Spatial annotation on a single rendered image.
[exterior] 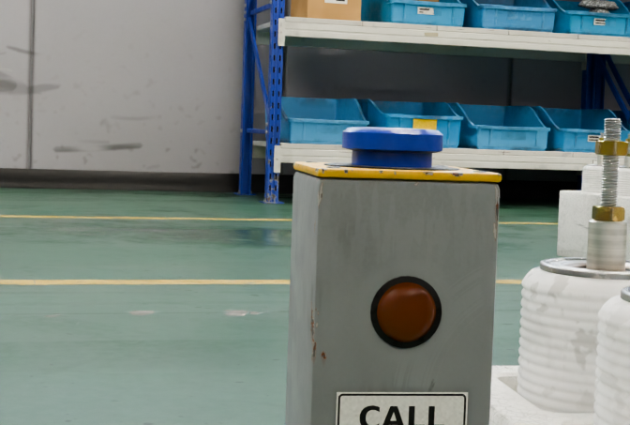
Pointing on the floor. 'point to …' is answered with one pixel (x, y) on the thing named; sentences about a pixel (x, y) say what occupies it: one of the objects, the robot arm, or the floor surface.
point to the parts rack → (286, 27)
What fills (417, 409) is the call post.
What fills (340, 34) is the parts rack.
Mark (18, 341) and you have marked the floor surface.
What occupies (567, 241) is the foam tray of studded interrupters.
